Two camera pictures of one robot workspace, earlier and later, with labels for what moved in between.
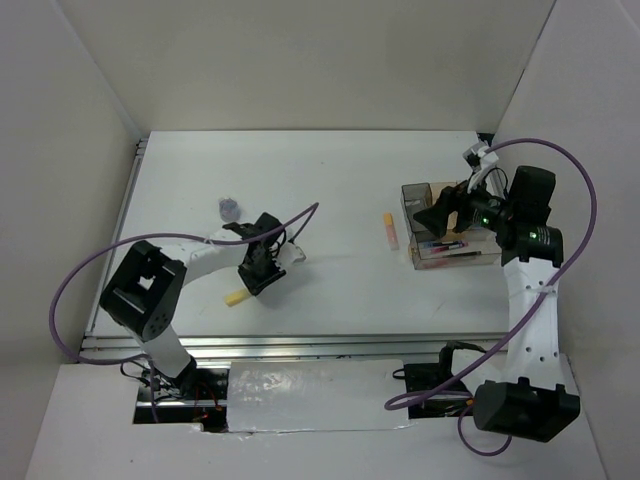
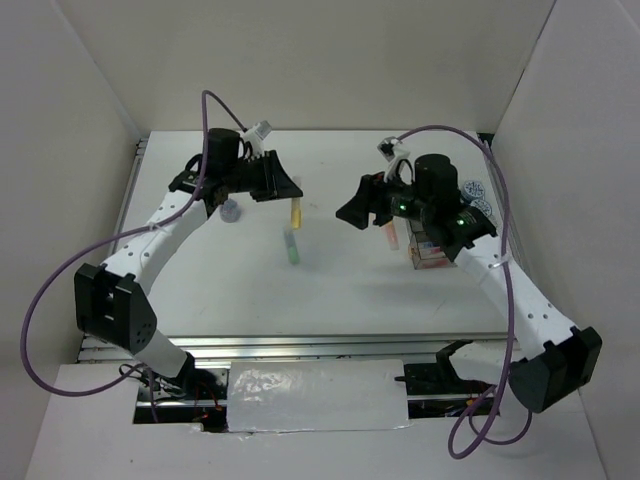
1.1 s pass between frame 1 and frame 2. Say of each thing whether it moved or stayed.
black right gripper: moved
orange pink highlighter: stayed
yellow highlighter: moved
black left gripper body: moved
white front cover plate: stayed
